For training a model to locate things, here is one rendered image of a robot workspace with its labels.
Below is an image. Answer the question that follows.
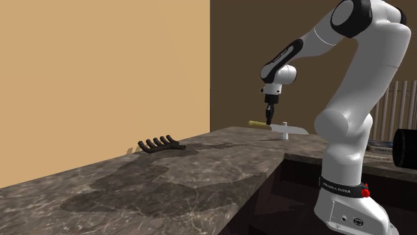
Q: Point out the pale vertical bar railing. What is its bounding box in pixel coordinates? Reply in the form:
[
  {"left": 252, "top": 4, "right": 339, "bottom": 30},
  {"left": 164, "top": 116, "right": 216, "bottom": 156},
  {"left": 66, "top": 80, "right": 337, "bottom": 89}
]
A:
[{"left": 370, "top": 79, "right": 417, "bottom": 143}]

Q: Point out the yellow handled kitchen knife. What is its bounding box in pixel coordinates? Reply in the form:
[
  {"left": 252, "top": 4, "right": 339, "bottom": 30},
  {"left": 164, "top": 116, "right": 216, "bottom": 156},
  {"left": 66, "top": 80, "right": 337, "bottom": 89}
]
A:
[{"left": 248, "top": 120, "right": 310, "bottom": 136}]

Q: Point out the dark flat book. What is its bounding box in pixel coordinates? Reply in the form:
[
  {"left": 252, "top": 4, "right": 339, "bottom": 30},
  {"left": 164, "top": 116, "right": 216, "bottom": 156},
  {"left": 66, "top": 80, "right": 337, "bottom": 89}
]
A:
[{"left": 367, "top": 138, "right": 394, "bottom": 154}]

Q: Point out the black five-pronged rack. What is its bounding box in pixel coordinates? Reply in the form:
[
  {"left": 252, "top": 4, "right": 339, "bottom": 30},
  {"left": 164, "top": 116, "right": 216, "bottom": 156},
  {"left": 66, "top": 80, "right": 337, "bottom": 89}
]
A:
[{"left": 137, "top": 134, "right": 188, "bottom": 154}]

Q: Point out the black cylinder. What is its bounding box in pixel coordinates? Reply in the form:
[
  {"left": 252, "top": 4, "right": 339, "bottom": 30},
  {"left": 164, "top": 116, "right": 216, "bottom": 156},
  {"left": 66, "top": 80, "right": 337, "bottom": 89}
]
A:
[{"left": 392, "top": 128, "right": 417, "bottom": 170}]

